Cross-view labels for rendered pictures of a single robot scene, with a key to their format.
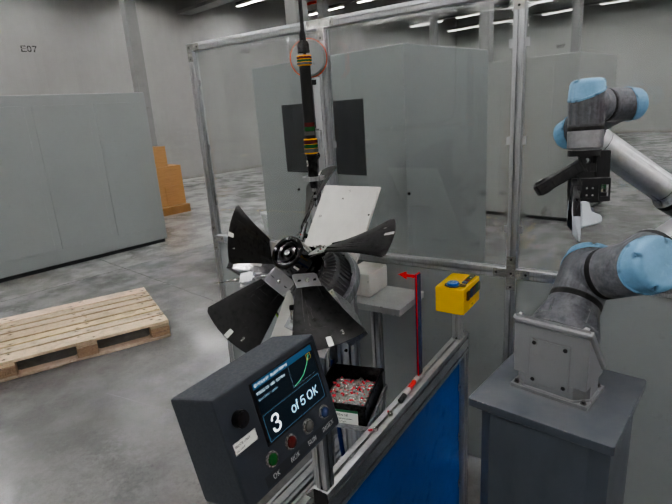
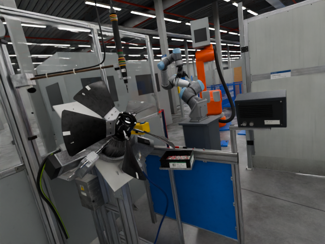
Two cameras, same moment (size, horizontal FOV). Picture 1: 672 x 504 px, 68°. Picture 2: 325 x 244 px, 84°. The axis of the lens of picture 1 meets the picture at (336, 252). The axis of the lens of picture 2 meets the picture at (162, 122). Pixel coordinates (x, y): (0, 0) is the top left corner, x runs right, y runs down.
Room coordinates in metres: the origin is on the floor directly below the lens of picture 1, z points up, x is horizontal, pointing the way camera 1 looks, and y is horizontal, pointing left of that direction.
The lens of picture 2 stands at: (1.36, 1.23, 1.39)
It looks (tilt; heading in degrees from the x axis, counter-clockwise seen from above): 12 degrees down; 271
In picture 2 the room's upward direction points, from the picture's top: 9 degrees counter-clockwise
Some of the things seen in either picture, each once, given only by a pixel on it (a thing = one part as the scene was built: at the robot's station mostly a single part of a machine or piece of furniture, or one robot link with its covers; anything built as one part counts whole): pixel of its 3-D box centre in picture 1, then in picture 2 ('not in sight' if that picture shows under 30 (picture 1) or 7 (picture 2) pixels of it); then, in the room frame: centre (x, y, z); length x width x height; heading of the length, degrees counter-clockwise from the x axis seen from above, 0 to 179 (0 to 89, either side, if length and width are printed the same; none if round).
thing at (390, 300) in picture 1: (375, 297); (82, 165); (2.09, -0.16, 0.85); 0.36 x 0.24 x 0.03; 55
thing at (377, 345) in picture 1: (379, 382); (94, 211); (2.09, -0.16, 0.42); 0.04 x 0.04 x 0.83; 55
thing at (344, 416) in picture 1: (348, 393); (177, 159); (1.32, -0.01, 0.85); 0.22 x 0.17 x 0.07; 161
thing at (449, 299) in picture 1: (457, 294); (139, 129); (1.61, -0.41, 1.02); 0.16 x 0.10 x 0.11; 145
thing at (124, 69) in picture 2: (308, 112); (118, 44); (1.57, 0.05, 1.66); 0.04 x 0.04 x 0.46
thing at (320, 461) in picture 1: (322, 448); (233, 139); (0.93, 0.06, 0.96); 0.03 x 0.03 x 0.20; 55
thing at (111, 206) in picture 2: not in sight; (115, 208); (1.83, 0.04, 0.56); 0.19 x 0.04 x 0.04; 145
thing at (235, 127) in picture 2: not in sight; (249, 127); (0.84, 0.12, 1.04); 0.24 x 0.03 x 0.03; 145
